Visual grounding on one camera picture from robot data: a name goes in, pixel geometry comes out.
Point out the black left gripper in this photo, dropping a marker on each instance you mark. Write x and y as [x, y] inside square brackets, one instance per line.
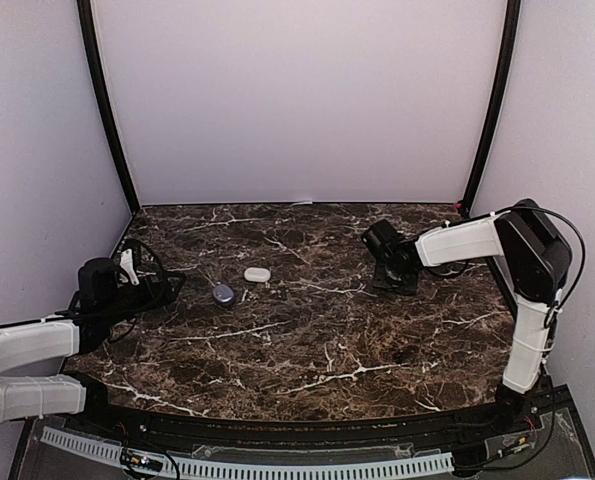
[162, 287]

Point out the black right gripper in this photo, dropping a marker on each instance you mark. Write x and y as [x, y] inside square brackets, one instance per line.
[380, 281]

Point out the purple earbud charging case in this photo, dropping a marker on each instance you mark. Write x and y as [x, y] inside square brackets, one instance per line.
[223, 295]

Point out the white earbud charging case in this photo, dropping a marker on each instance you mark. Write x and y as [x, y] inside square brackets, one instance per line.
[257, 275]

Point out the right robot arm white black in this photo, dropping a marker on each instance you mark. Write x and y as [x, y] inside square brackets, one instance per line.
[538, 258]

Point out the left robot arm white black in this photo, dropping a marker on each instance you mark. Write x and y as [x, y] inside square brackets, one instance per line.
[109, 293]

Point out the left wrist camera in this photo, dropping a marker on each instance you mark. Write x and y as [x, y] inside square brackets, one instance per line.
[127, 260]

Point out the black front table rail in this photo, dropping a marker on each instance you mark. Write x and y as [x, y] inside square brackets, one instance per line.
[181, 431]

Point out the white slotted cable duct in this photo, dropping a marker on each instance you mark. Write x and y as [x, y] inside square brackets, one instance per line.
[223, 463]

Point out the left black frame post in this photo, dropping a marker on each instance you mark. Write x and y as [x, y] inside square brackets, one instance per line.
[105, 109]

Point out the black frame post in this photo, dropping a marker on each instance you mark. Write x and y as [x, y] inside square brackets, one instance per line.
[498, 89]
[105, 109]

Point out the right black frame post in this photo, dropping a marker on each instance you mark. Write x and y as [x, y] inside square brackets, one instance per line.
[498, 89]

